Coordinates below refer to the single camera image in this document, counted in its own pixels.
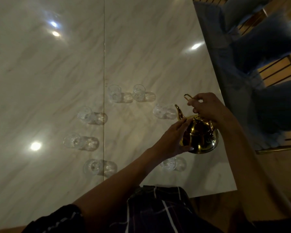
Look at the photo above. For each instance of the person's right hand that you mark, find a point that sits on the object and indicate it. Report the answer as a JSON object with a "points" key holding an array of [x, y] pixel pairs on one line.
{"points": [[211, 109]]}

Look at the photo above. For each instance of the person's left hand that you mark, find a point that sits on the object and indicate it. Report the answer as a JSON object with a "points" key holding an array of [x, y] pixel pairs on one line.
{"points": [[172, 143]]}

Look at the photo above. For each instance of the gold metal teapot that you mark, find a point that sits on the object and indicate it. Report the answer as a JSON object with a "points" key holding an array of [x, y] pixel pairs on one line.
{"points": [[201, 140]]}

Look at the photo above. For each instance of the person's left forearm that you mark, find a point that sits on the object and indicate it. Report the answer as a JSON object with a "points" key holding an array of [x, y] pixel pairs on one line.
{"points": [[116, 189]]}

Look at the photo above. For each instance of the person's right forearm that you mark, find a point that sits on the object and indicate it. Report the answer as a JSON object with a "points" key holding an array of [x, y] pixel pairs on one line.
{"points": [[252, 172]]}

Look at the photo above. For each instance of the dark blue cushion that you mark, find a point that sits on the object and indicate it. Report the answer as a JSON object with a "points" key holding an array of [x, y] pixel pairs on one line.
{"points": [[281, 106]]}

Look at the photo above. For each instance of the dark plaid shirt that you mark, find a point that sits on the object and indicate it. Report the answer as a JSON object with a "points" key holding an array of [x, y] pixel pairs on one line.
{"points": [[155, 213]]}

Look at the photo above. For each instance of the blue grey cushion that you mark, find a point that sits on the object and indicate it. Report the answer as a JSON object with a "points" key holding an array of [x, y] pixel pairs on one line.
{"points": [[266, 43]]}

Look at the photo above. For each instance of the light grey cushion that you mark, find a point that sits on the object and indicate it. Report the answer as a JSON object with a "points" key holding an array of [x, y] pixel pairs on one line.
{"points": [[245, 12]]}

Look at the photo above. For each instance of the white marble table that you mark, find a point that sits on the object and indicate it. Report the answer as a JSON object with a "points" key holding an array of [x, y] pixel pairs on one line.
{"points": [[51, 70]]}

